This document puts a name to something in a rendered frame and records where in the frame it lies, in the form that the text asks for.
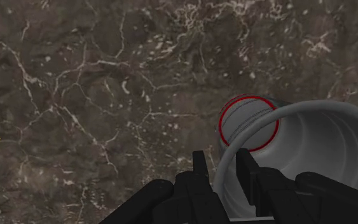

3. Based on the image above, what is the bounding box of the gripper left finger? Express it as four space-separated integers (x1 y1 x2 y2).
99 150 231 224

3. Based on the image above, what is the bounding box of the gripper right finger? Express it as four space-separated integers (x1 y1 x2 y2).
235 148 358 224

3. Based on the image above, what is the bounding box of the grey cup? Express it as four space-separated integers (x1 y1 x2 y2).
212 99 358 219

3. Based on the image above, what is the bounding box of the grey can with red rim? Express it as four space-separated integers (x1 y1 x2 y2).
217 94 293 153

